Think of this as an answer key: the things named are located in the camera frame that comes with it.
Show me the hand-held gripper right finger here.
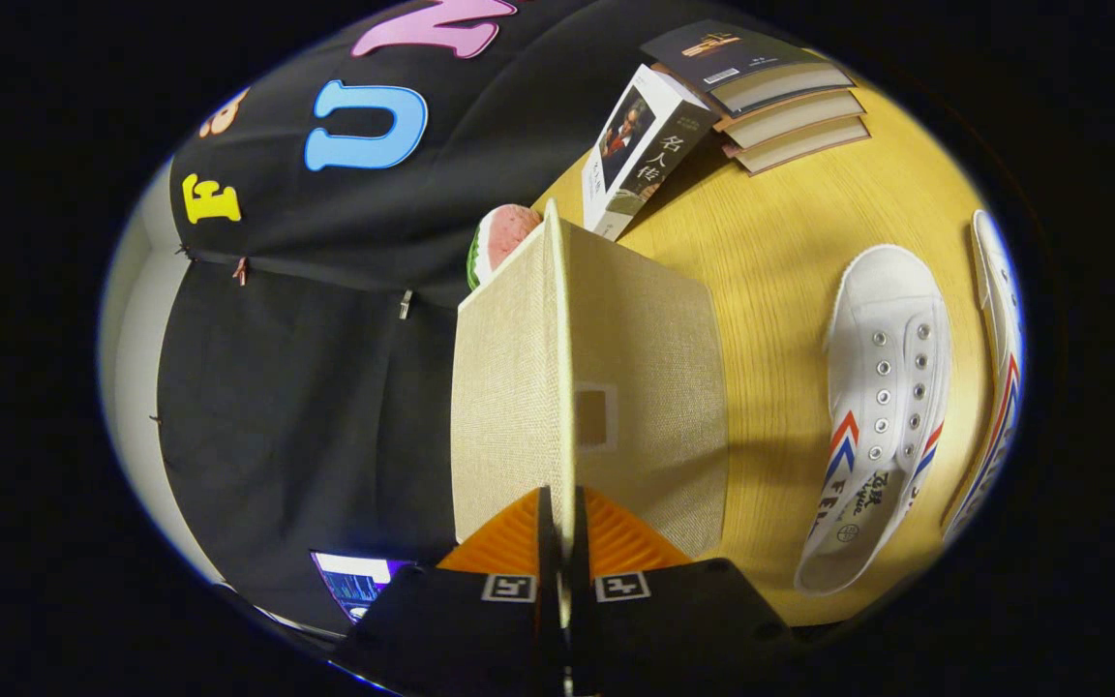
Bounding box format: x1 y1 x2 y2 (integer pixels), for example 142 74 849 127
572 486 796 697

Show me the white canvas shoe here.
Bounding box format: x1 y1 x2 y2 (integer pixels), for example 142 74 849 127
794 244 953 596
943 209 1025 543

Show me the black backdrop cloth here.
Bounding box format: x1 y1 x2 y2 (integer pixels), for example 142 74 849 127
156 0 675 635

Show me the black cover book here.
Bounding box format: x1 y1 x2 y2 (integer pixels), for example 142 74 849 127
641 19 855 115

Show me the watermelon slice plush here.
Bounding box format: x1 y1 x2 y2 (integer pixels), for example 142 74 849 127
467 204 543 291

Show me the white portrait cover book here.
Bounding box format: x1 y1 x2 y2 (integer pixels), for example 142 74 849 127
582 64 721 242

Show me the computer monitor screen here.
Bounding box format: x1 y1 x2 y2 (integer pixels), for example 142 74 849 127
311 550 413 625

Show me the brown cover book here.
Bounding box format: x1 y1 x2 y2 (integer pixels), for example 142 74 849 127
724 116 872 177
712 89 866 151

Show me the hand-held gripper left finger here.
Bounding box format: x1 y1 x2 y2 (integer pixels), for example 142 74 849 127
330 487 566 697

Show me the beige fabric storage box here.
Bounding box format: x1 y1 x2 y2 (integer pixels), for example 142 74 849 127
449 198 730 560

